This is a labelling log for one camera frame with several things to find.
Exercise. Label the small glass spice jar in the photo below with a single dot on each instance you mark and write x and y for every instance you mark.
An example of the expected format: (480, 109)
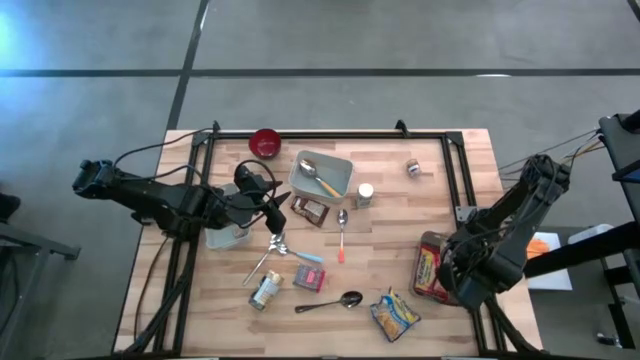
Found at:
(413, 168)

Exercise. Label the black table frame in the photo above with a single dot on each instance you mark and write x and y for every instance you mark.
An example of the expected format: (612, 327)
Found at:
(350, 135)

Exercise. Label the blue yellow snack packet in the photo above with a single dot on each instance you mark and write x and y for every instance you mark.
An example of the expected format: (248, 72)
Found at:
(395, 315)

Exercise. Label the grey metal stand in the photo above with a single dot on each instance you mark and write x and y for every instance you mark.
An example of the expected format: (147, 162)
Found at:
(45, 247)

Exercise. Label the brown snack packet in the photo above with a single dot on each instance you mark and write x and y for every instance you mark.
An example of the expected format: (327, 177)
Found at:
(310, 210)

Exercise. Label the plain steel utensil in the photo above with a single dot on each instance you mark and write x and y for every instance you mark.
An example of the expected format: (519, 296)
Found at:
(257, 267)

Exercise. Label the dark translucent plastic bin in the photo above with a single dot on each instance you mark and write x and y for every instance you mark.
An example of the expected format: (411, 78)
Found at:
(417, 240)

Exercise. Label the white paper sheet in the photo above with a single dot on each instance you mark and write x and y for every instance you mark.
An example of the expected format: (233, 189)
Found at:
(555, 280)

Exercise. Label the black equipment stand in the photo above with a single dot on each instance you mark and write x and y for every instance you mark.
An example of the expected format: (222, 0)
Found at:
(575, 255)

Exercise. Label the orange cloth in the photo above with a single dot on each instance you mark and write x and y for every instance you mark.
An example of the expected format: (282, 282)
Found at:
(539, 249)

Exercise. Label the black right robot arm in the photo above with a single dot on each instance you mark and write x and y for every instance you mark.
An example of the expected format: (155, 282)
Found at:
(515, 215)

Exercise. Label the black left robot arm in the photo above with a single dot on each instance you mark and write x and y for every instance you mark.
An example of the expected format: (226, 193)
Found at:
(150, 197)

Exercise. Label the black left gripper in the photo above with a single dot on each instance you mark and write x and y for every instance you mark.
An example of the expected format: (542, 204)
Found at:
(252, 207)

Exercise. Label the red bowl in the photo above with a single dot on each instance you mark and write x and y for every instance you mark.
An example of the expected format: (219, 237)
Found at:
(265, 143)

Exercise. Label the white plastic container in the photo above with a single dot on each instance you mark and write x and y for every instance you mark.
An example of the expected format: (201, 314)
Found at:
(595, 232)

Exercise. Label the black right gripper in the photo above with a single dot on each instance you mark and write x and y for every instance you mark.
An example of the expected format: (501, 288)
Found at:
(470, 285)

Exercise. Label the dark steel spoon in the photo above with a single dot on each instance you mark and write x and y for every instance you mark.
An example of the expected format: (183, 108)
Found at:
(351, 299)

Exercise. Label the bagel sesame seasoning jar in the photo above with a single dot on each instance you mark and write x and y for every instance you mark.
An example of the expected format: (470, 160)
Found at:
(365, 192)

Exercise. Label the smoked paprika tin red lid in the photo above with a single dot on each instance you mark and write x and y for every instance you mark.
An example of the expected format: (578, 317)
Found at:
(309, 278)

